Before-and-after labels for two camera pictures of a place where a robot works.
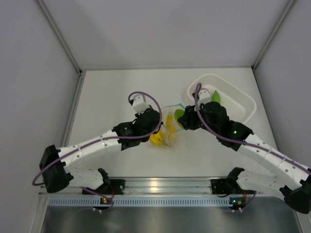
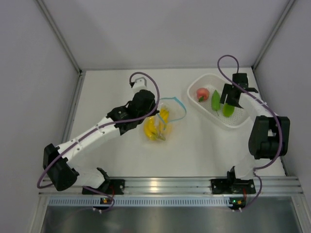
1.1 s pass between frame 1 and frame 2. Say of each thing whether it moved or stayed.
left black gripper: moved
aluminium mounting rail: stayed
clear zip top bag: moved
